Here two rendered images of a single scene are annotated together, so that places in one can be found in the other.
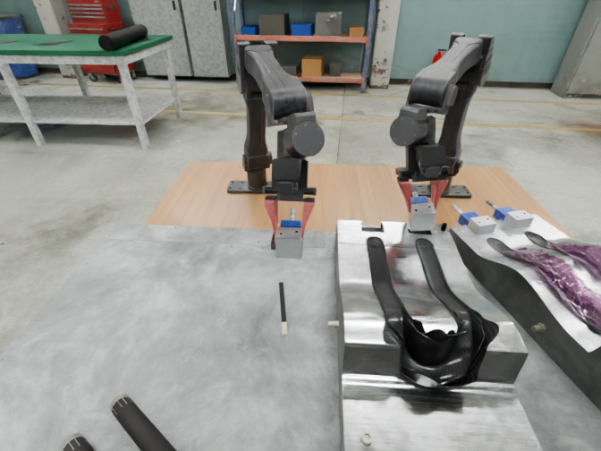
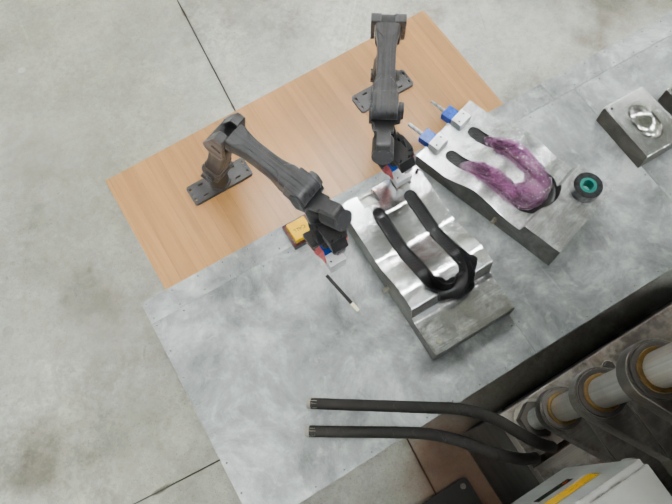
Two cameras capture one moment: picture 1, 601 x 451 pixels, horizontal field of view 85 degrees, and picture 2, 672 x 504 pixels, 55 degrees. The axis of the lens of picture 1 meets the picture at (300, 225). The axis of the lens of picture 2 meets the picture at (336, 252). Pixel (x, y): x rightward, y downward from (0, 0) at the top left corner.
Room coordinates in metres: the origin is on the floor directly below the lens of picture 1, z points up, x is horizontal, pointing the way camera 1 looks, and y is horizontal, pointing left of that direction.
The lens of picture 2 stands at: (0.00, 0.32, 2.57)
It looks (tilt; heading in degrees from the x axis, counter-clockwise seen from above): 69 degrees down; 329
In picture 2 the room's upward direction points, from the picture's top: 4 degrees counter-clockwise
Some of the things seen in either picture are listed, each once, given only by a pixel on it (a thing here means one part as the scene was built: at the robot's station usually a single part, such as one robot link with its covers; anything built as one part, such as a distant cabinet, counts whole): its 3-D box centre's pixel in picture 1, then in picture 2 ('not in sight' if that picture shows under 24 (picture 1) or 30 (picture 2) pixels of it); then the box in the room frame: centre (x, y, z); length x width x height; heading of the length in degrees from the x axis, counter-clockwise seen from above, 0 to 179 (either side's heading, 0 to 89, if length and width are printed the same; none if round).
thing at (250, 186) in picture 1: (257, 177); (217, 176); (0.97, 0.14, 0.84); 0.20 x 0.07 x 0.08; 88
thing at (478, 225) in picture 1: (468, 218); (425, 136); (0.71, -0.44, 0.86); 0.13 x 0.05 x 0.05; 13
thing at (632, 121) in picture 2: not in sight; (640, 126); (0.37, -1.01, 0.84); 0.20 x 0.15 x 0.07; 176
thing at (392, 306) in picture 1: (419, 285); (426, 243); (0.41, -0.21, 0.92); 0.35 x 0.16 x 0.09; 176
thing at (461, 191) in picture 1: (440, 182); (383, 84); (0.94, -0.46, 0.84); 0.20 x 0.07 x 0.08; 88
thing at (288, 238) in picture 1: (291, 227); (326, 246); (0.56, 0.02, 0.94); 0.13 x 0.05 x 0.05; 177
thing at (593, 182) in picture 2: not in sight; (586, 187); (0.29, -0.68, 0.93); 0.08 x 0.08 x 0.04
